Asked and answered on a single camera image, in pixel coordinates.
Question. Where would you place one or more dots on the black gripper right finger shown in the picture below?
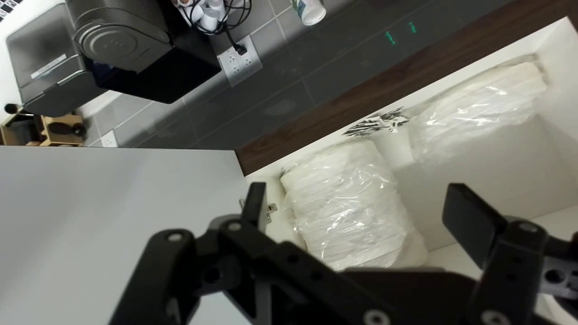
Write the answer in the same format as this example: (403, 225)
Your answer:
(511, 263)

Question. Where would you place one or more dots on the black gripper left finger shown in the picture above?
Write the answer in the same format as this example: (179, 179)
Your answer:
(253, 271)

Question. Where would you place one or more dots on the plastic wrapped white plates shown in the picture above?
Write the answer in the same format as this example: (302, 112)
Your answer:
(475, 114)
(348, 204)

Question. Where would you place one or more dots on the black plastic cutlery pack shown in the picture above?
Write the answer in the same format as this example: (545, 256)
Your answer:
(376, 121)

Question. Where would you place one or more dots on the black power plug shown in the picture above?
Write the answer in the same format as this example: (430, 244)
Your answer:
(238, 47)

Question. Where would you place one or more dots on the wooden stand with black items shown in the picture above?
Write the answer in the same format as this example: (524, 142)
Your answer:
(54, 128)

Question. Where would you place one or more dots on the black grey coffee machine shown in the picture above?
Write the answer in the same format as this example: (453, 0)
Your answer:
(119, 47)

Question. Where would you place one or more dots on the stack of printed paper cups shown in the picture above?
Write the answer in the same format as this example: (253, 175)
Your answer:
(311, 11)

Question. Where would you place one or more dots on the white wall outlet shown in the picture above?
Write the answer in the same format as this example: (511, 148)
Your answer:
(240, 65)

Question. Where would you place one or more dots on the wooden wall cabinet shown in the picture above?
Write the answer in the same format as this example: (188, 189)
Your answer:
(421, 72)

